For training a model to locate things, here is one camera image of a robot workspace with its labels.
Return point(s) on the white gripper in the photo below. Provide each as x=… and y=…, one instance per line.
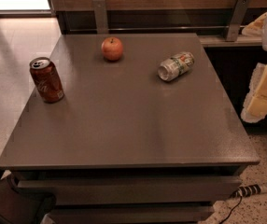
x=255, y=108

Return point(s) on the silver 7up can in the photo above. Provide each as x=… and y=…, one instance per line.
x=175, y=66

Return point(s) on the dark robot base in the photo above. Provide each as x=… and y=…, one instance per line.
x=18, y=206

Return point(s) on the red cola can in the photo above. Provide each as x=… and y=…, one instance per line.
x=46, y=78

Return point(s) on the white power strip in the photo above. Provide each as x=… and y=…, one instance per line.
x=247, y=191

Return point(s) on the red apple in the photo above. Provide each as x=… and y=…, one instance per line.
x=112, y=48

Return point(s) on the upper grey drawer front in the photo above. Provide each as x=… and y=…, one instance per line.
x=137, y=190

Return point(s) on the grey drawer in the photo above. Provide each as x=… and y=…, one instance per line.
x=137, y=190
x=130, y=215

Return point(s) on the lower grey drawer front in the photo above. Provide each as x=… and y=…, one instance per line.
x=130, y=215

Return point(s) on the left metal wall bracket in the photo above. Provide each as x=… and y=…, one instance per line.
x=100, y=15

